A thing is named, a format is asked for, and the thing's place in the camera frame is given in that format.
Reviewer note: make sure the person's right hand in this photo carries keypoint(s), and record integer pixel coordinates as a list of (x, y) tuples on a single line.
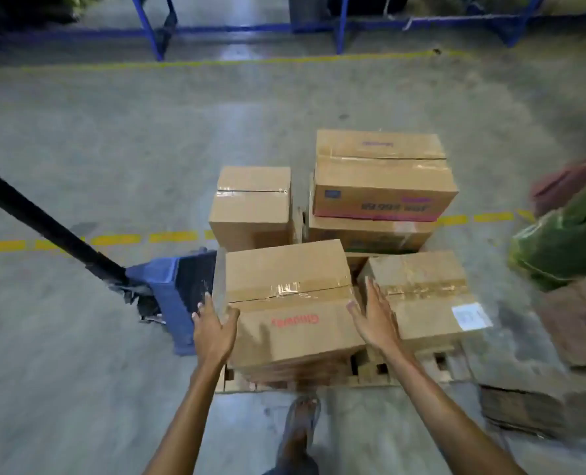
[(379, 326)]

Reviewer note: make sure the person's left hand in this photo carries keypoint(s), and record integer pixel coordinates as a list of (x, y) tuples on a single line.
[(214, 336)]

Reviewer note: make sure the cardboard box with white label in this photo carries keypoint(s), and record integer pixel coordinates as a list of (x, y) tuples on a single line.
[(421, 272)]

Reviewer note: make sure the wooden pallet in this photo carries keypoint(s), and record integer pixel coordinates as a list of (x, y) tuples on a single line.
[(453, 373)]

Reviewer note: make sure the green striped Glodway box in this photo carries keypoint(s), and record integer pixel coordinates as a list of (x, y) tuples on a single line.
[(367, 234)]

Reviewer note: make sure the cardboard box with red print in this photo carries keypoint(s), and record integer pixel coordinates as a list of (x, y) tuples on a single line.
[(293, 272)]

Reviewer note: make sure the plain brown cardboard box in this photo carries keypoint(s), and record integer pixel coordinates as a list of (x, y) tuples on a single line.
[(248, 212)]

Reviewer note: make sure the pink striped Glodway box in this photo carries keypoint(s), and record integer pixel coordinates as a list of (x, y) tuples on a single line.
[(382, 187)]

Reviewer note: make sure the person's left forearm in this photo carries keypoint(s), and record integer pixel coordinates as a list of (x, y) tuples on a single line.
[(184, 425)]

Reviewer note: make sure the person's right forearm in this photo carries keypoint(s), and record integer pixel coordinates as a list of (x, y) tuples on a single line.
[(441, 415)]

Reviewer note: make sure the person's left leg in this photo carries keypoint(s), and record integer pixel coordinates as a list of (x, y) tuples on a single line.
[(298, 435)]

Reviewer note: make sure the blue pallet jack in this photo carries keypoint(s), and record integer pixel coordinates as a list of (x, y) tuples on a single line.
[(167, 291)]

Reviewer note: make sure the green plastic bag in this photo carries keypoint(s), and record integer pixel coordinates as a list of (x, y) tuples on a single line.
[(560, 247)]

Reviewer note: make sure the blue frame green table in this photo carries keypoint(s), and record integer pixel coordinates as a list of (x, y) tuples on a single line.
[(224, 29)]

